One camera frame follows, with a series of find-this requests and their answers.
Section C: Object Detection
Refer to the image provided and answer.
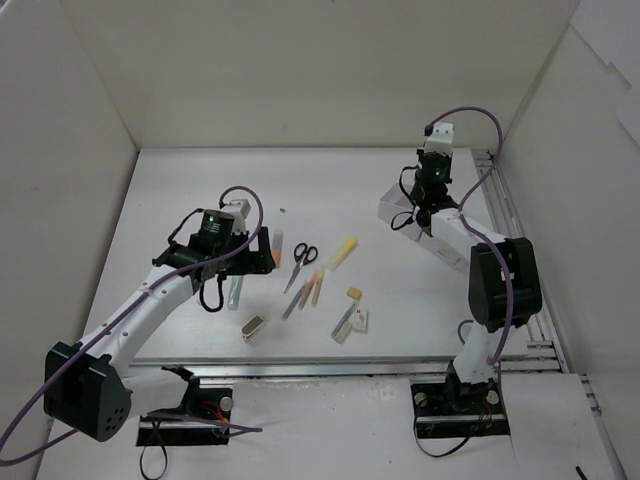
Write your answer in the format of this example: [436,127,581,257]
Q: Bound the orange highlighter marker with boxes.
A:
[271,229,284,269]

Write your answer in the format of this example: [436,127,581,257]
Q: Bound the black handled scissors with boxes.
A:
[283,242,318,294]

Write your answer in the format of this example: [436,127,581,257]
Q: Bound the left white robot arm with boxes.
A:
[44,210,275,442]

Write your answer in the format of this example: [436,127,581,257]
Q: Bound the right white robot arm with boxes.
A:
[408,148,543,412]

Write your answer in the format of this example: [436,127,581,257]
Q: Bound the purple divided organizer box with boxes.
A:
[377,185,469,272]

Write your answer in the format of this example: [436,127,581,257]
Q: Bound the purple pastel highlighter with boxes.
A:
[282,282,307,320]

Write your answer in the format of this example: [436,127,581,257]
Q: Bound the orange pastel highlighter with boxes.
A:
[298,268,324,310]

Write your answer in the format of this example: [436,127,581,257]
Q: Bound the yellow pastel highlighter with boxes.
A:
[311,268,327,307]

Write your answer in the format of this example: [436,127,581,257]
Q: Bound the tan eraser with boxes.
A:
[347,287,362,300]

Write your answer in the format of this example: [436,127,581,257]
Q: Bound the white eraser with label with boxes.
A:
[351,307,369,334]

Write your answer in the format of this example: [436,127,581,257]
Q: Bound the green pastel marker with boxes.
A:
[331,304,357,344]

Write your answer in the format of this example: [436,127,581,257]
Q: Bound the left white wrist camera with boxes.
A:
[220,199,251,233]

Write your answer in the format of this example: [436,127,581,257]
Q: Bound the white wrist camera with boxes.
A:
[220,199,251,233]
[423,122,454,156]

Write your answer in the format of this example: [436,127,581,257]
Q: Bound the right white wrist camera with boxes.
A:
[423,122,454,156]

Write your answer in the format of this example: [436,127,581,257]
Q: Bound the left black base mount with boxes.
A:
[136,367,233,447]

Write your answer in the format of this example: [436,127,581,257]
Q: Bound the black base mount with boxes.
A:
[411,373,511,440]
[136,367,233,447]

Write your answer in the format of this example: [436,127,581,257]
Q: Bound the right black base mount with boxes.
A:
[411,373,511,440]

